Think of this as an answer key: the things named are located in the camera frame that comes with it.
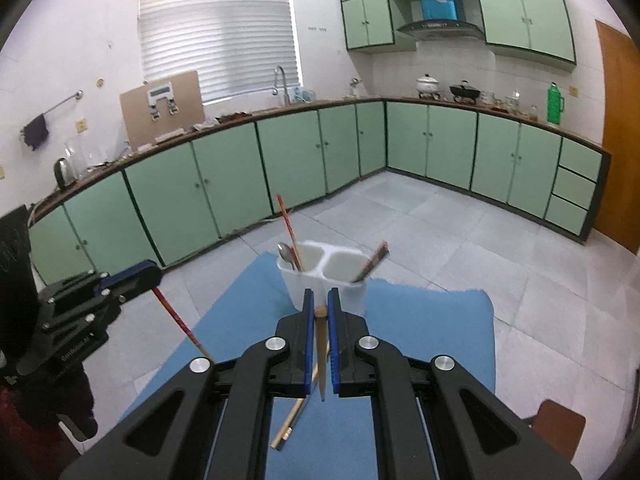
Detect white plastic utensil holder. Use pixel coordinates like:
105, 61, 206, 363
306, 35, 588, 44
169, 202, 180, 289
276, 241, 370, 317

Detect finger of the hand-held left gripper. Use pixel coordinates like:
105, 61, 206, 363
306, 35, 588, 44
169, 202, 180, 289
42, 280, 163, 335
39, 259, 163, 311

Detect blue wrapped hood chimney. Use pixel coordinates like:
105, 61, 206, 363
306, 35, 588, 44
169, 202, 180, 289
419, 0, 458, 22

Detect white window blind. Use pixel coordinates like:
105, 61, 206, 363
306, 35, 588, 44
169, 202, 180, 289
137, 0, 303, 106

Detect wooden board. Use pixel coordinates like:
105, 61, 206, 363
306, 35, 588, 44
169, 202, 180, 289
119, 71, 206, 153

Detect steel electric kettle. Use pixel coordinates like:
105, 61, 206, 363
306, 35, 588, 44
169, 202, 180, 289
53, 157, 76, 190

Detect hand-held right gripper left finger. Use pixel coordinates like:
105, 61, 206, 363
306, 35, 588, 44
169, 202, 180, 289
60, 287, 317, 480

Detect green upper kitchen cabinets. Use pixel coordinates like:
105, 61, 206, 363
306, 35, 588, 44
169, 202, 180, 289
336, 0, 577, 66

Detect black wok with lid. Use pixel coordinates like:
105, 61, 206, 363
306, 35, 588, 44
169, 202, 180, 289
448, 80, 482, 101

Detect white device on board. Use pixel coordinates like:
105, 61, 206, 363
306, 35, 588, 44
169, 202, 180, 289
146, 82, 180, 121

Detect red-tipped wooden chopstick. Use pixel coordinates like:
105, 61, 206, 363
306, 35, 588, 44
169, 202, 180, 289
270, 360, 321, 452
276, 194, 303, 272
151, 286, 217, 363
350, 241, 390, 283
314, 306, 328, 403

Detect purple hanging cloth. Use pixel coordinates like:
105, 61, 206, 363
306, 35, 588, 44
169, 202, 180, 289
20, 114, 51, 151

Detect chrome kitchen faucet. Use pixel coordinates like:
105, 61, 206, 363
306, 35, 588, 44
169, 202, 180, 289
272, 65, 291, 107

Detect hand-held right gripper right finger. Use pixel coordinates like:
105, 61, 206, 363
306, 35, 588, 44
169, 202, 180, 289
326, 287, 576, 480

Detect person's left forearm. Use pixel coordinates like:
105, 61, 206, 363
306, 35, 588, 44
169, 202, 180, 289
0, 385, 58, 480

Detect brown wooden door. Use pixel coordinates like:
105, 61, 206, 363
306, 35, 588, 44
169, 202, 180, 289
595, 19, 640, 256

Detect clear glass pitcher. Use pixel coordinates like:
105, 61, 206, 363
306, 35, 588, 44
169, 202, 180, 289
65, 135, 86, 178

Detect green lower kitchen cabinets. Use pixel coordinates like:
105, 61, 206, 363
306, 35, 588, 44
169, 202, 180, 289
27, 97, 612, 286

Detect green thermos flask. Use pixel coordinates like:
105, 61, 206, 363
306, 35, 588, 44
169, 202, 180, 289
546, 81, 566, 126

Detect brown wooden stool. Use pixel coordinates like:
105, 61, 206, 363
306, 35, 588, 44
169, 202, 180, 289
532, 400, 587, 448

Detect blue mat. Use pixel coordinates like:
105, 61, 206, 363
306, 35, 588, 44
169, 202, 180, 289
100, 252, 497, 480

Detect green kitchen cabinets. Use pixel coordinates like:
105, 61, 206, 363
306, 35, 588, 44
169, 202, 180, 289
336, 0, 577, 66
27, 97, 612, 286

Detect metal spoon with clear handle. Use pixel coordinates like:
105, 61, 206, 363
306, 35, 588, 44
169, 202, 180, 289
276, 242, 297, 272

